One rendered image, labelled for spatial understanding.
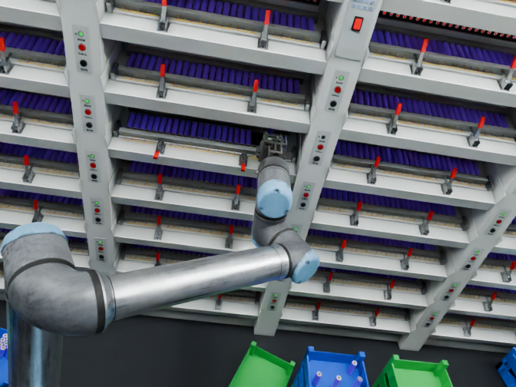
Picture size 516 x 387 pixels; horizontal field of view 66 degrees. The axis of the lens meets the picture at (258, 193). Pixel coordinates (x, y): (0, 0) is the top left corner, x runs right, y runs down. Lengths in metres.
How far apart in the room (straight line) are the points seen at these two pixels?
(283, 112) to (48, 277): 0.78
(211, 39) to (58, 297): 0.73
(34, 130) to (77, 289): 0.76
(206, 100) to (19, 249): 0.65
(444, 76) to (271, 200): 0.62
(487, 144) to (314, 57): 0.64
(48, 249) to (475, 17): 1.13
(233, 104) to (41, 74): 0.55
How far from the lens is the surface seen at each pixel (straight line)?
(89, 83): 1.25
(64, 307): 0.77
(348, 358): 1.54
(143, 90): 1.24
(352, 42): 1.14
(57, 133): 1.40
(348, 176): 1.37
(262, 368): 1.84
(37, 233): 0.87
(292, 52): 1.15
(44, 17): 1.24
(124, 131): 1.34
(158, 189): 1.40
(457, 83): 1.29
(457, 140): 1.41
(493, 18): 1.26
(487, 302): 2.04
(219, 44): 1.13
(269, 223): 1.06
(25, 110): 1.46
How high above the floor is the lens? 1.58
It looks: 36 degrees down
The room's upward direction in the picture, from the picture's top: 12 degrees clockwise
